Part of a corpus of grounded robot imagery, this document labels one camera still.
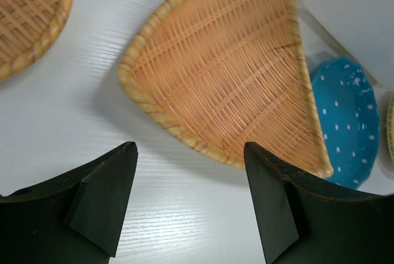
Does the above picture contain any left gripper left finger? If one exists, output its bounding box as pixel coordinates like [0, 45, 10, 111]
[1, 142, 138, 263]

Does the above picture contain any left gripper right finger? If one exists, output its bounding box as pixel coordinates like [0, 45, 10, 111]
[244, 142, 393, 263]

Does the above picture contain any blue polka-dot ceramic plate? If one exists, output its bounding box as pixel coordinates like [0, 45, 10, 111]
[311, 57, 380, 189]

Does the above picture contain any round bamboo plate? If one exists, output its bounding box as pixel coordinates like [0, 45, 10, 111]
[386, 98, 394, 162]

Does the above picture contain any fan-shaped woven basket plate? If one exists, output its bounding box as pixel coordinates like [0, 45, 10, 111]
[118, 0, 333, 178]

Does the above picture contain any boat-shaped woven basket plate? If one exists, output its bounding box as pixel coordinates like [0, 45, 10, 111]
[1, 0, 73, 81]

